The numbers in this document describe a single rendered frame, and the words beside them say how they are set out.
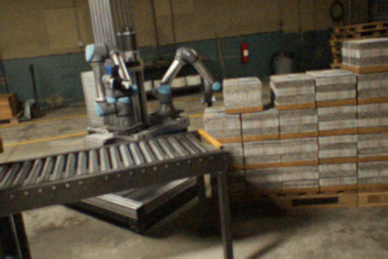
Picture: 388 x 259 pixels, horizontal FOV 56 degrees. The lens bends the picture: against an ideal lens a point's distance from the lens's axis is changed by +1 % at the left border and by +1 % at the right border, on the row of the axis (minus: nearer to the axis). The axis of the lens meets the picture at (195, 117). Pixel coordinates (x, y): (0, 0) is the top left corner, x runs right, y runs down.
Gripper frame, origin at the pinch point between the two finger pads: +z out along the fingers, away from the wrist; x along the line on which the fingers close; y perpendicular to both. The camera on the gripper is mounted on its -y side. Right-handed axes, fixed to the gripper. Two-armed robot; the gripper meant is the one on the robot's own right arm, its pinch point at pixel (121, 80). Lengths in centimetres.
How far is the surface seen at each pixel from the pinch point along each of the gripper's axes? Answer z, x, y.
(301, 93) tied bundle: 12, -135, 13
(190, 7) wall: -638, -362, -124
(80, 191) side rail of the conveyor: 32, 32, 54
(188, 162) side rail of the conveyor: 44, -25, 43
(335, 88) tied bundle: 24, -156, 9
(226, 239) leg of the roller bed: 48, -49, 93
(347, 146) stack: 29, -168, 54
